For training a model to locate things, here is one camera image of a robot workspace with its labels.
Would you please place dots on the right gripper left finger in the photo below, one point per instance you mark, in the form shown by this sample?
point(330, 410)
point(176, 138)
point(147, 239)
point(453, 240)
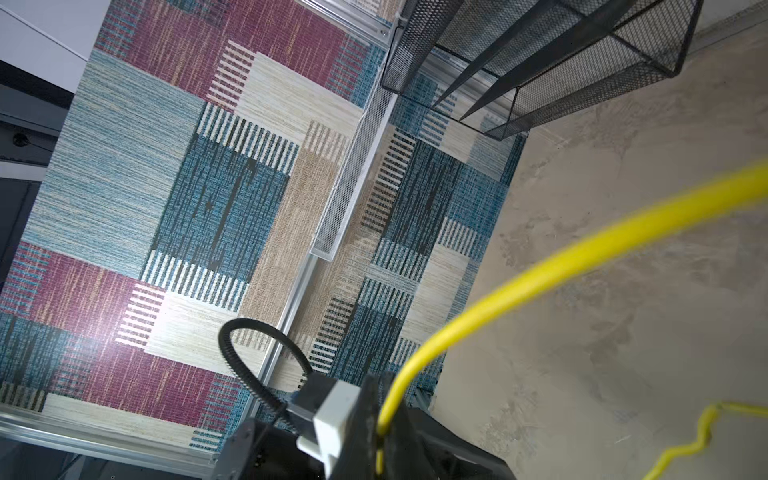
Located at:
point(360, 446)

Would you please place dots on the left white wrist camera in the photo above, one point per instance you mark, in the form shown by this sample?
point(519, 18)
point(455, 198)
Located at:
point(320, 412)

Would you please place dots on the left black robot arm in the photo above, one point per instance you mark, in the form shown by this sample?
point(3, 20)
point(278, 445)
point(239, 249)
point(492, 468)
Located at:
point(261, 449)

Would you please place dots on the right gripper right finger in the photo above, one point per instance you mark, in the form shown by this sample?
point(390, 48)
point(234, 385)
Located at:
point(419, 447)

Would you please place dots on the black wire shelf rack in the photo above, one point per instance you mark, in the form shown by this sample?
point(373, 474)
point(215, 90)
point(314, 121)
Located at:
point(502, 68)

